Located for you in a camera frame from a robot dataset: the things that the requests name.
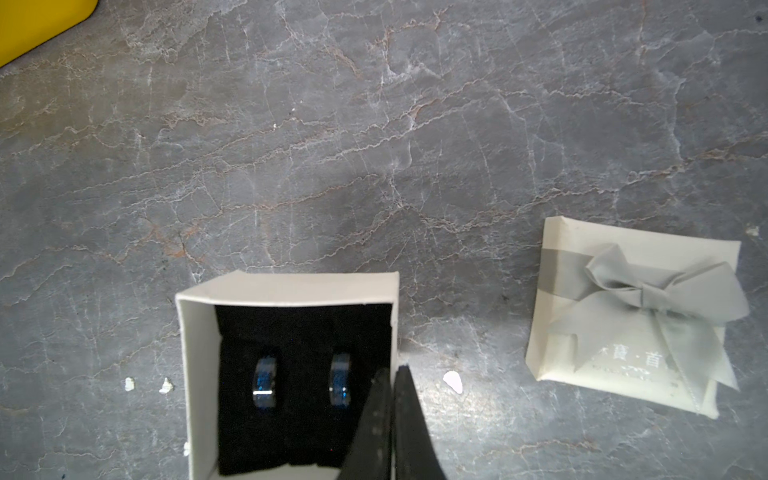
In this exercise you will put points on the white paper scrap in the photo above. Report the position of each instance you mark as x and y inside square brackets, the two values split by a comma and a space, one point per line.
[453, 380]

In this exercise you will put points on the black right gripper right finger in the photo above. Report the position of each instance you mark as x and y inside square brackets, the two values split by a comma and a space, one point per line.
[415, 457]

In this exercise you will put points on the white gift box lid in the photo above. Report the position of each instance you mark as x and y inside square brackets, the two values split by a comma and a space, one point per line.
[636, 313]

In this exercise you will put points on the yellow plastic storage box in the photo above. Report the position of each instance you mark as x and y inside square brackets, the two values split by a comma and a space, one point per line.
[26, 24]

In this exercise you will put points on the black foam ring insert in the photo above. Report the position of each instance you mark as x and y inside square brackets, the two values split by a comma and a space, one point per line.
[293, 382]

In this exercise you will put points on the white ring box base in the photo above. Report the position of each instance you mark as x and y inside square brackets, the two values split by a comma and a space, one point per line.
[201, 343]

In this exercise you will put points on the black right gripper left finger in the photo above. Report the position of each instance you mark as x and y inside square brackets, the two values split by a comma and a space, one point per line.
[370, 454]

